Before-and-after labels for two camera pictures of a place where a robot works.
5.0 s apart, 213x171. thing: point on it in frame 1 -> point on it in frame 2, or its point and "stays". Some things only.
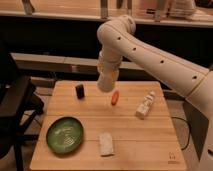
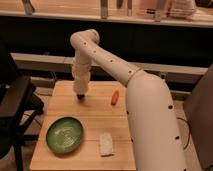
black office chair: (20, 103) stays
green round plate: (64, 135) stays
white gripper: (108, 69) -> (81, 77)
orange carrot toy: (115, 98) stays
